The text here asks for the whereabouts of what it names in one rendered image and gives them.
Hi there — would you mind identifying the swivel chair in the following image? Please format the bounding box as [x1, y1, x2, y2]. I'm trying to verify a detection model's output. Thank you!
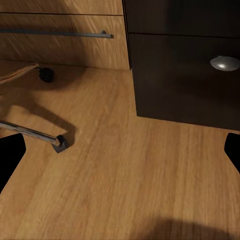
[0, 62, 69, 153]

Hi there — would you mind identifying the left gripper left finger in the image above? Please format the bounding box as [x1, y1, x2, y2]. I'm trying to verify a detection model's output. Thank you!
[0, 133, 26, 193]

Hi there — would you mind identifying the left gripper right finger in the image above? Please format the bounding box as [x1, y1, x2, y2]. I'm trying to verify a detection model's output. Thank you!
[224, 132, 240, 173]

